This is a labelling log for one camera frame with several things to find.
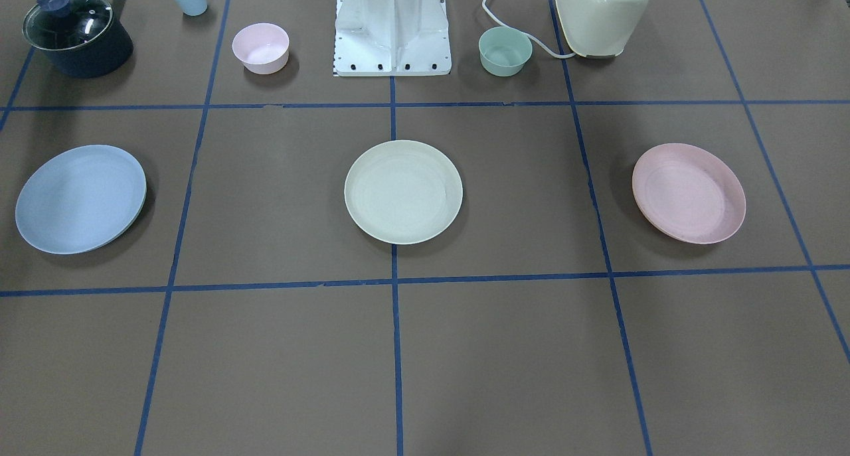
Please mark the cream toaster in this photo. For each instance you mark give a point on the cream toaster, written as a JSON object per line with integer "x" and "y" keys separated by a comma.
{"x": 599, "y": 29}

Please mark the blue plate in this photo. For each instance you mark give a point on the blue plate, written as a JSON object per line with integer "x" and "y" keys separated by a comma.
{"x": 81, "y": 200}

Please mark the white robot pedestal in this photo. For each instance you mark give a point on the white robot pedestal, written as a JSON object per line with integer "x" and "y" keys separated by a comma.
{"x": 391, "y": 38}

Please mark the dark blue pot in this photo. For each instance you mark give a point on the dark blue pot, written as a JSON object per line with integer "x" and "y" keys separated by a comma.
{"x": 101, "y": 56}

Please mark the green bowl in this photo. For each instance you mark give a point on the green bowl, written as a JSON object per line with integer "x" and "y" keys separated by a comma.
{"x": 503, "y": 51}

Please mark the cream plate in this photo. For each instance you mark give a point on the cream plate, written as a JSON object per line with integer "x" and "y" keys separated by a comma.
{"x": 403, "y": 192}

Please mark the pink plate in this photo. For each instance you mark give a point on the pink plate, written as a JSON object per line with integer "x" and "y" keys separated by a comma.
{"x": 689, "y": 194}

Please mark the glass pot lid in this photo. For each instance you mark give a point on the glass pot lid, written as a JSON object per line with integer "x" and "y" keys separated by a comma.
{"x": 66, "y": 24}

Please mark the pink bowl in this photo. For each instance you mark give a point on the pink bowl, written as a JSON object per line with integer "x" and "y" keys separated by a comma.
{"x": 263, "y": 48}

